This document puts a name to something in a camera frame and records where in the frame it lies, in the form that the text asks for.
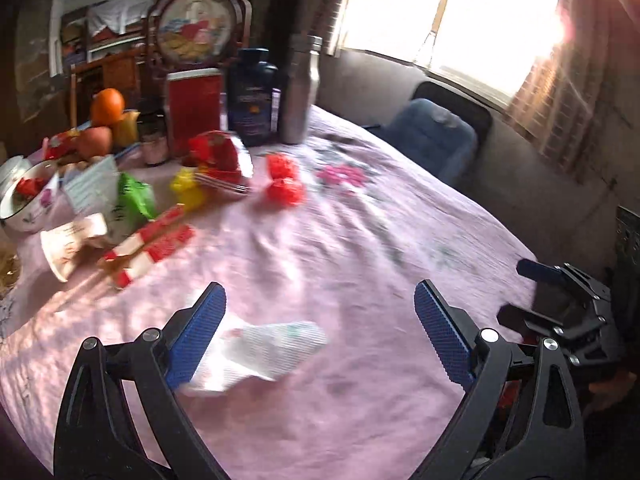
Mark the blue padded chair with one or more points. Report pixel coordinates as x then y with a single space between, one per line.
435 135

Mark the yellow apple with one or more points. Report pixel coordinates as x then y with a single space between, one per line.
126 129

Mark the checked curtain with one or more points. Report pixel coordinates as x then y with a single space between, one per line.
340 5
575 85

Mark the pile of red strawberries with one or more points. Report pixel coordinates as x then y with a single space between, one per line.
27 186

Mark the red foil snack bag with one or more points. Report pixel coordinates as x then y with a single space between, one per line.
220 155

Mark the red cartoon snack packet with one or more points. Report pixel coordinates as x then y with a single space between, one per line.
57 145

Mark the red apple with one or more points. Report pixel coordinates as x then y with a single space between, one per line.
95 141

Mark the orange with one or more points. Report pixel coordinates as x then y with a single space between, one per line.
107 105

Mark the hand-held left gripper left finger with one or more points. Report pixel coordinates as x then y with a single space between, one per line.
200 330

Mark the dark blue supplement bottle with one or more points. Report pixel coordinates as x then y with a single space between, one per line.
252 95

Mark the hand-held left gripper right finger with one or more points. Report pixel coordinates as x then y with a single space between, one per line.
440 330

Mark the pink floral tablecloth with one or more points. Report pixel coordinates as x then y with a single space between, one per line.
350 260

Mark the dark supplement jar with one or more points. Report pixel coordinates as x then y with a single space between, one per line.
152 140

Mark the round framed floral embroidery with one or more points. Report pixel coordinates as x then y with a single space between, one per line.
197 25

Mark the printed paper cup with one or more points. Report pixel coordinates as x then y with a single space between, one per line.
67 247

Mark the carved wooden chair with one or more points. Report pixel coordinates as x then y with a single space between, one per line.
117 67

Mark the window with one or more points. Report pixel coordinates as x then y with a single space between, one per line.
450 15

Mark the white paper wrapper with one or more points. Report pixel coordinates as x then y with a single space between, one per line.
260 350

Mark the glass cup with tea leaves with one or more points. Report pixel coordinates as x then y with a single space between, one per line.
7 270

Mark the red and white carton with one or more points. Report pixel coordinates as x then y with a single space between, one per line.
155 227
160 250

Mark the stainless steel bottle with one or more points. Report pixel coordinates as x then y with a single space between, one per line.
300 90

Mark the green plastic bag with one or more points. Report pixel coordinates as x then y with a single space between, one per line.
134 200

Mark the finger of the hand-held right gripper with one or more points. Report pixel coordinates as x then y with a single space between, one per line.
542 271
522 321

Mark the white floral bowl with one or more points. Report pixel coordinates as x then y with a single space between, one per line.
25 210

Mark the yellow artificial flower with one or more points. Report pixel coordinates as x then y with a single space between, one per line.
187 187

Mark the red gift box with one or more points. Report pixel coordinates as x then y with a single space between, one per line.
195 110

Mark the white medicine box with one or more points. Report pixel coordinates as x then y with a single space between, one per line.
90 185

